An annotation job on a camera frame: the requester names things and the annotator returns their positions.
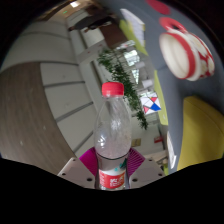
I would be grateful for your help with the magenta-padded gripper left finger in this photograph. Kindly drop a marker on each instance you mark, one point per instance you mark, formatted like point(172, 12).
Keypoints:
point(87, 163)

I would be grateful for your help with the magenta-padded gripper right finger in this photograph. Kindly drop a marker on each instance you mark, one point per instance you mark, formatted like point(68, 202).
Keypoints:
point(136, 161)

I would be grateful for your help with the clear red-capped water bottle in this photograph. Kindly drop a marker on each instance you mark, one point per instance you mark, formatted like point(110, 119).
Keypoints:
point(112, 133)

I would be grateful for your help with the red blue white patterned cube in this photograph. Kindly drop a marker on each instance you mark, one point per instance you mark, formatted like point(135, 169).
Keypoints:
point(150, 104)

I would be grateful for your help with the row of green potted plants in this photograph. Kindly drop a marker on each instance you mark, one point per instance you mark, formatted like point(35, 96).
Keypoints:
point(116, 70)

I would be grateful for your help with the red and white mug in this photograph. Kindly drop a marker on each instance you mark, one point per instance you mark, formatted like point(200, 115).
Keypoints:
point(178, 55)

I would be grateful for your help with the brown reception counter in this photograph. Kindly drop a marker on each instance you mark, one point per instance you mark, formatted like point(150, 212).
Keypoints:
point(113, 35)

